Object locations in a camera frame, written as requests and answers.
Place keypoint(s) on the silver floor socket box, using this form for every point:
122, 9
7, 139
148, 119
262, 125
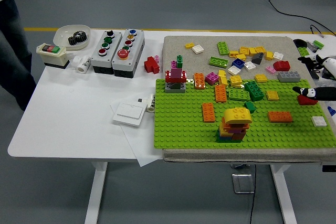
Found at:
242, 183

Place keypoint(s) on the brick tower with grey base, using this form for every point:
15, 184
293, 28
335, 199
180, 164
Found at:
175, 77

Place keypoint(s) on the cream red-green switch box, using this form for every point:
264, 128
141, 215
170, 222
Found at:
52, 57

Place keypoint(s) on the pink flat brick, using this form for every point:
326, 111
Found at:
270, 69

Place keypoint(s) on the black metal gear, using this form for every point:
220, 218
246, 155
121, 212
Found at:
81, 34
74, 41

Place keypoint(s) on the dark grey slope brick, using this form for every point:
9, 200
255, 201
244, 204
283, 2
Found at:
257, 58

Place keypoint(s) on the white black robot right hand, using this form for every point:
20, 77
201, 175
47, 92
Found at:
329, 66

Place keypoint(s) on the clear plastic bag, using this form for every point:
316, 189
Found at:
328, 83

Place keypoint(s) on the grey two-by-four brick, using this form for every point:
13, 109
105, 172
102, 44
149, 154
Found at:
288, 76

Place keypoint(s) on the white pipe tee fitting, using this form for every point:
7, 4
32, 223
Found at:
83, 65

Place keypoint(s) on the red curved brick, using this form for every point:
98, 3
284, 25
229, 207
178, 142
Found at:
305, 101
281, 65

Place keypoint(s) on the green studded baseplate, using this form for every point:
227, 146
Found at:
183, 129

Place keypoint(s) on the white square brick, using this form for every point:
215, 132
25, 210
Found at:
234, 70
319, 121
249, 65
278, 55
197, 48

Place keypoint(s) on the white plastic bowl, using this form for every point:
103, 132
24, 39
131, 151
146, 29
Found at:
61, 36

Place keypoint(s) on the small grey device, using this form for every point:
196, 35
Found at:
312, 46

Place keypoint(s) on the red brick cluster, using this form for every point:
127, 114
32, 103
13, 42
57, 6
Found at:
150, 64

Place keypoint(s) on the grey emergency-stop control box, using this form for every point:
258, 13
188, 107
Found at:
131, 61

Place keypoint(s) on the person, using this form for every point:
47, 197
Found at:
10, 37

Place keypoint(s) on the small yellow brick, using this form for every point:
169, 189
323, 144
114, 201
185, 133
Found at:
189, 45
233, 53
223, 80
222, 73
240, 56

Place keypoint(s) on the dark green two-by-four brick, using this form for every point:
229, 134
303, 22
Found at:
253, 90

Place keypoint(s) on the blue two-by-two brick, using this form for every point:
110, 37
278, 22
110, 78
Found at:
238, 63

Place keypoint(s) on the grey four-button control box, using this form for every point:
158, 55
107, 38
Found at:
98, 62

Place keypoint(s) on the white table leg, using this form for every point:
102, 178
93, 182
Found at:
284, 197
95, 195

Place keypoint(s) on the brick tower with yellow arch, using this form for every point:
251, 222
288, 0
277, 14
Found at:
237, 116

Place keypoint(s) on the small pink brick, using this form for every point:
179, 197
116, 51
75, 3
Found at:
156, 58

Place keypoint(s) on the white printed cylinder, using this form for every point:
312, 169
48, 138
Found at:
151, 104

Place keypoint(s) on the pink two-by-two brick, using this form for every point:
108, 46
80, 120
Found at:
211, 77

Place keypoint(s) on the small light green brick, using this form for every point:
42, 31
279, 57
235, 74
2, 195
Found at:
318, 43

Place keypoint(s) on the orange two-by-four brick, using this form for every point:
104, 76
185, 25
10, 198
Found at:
279, 116
208, 112
199, 80
220, 93

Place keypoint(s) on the small dark green brick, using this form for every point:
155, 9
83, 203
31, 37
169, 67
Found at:
250, 106

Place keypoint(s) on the light green flat brick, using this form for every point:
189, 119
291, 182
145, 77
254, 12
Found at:
218, 61

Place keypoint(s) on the grey-brown mat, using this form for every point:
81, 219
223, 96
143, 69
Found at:
178, 48

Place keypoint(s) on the yellow square brick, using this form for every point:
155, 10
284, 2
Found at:
272, 95
244, 50
269, 55
260, 49
260, 78
252, 51
235, 80

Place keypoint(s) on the black table controller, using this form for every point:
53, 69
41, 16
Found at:
329, 168

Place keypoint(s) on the small black block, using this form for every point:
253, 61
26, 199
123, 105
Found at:
315, 74

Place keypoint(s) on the white wall switch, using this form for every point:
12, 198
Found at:
128, 115

